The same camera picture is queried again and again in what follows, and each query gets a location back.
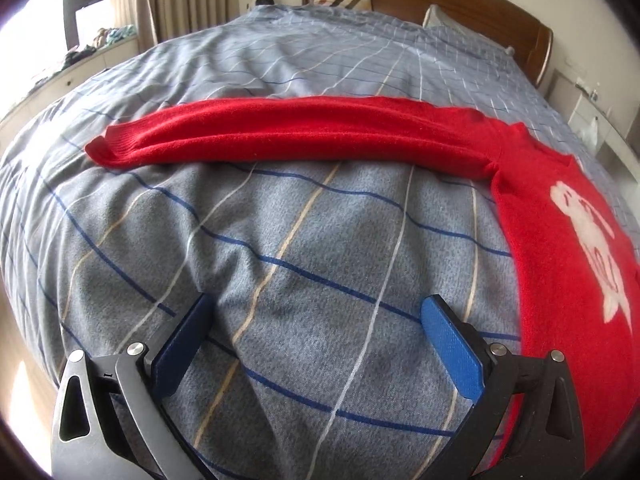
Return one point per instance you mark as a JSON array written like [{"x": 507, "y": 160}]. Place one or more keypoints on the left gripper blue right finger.
[{"x": 546, "y": 441}]

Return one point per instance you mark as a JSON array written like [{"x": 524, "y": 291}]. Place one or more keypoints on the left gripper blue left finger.
[{"x": 109, "y": 419}]

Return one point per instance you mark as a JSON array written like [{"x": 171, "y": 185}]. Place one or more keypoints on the red knit sweater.
[{"x": 578, "y": 274}]

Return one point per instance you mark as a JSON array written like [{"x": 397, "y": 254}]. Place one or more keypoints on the grey plaid duvet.
[{"x": 317, "y": 365}]

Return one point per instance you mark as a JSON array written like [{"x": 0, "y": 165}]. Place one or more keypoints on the clear plastic bag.
[{"x": 589, "y": 134}]

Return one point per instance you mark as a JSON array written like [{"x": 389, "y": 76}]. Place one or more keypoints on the white desk with drawers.
[{"x": 576, "y": 109}]

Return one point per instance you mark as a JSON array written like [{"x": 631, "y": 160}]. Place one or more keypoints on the grey plaid pillow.
[{"x": 435, "y": 16}]

